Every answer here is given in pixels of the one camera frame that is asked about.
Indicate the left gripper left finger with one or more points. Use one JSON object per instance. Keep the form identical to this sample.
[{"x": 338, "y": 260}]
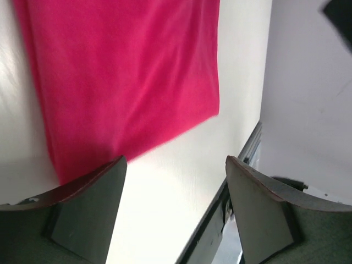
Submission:
[{"x": 72, "y": 223}]

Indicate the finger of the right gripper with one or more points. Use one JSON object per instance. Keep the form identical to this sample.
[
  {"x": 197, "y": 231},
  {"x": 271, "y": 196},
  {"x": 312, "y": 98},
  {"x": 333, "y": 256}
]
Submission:
[{"x": 338, "y": 13}]

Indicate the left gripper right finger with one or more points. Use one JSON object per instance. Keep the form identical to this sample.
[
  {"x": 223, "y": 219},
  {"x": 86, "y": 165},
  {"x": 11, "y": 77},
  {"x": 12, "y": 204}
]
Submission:
[{"x": 279, "y": 223}]

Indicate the pink t shirt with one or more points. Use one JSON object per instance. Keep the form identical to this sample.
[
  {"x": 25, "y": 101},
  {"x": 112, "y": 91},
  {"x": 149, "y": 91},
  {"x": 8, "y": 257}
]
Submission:
[{"x": 118, "y": 78}]

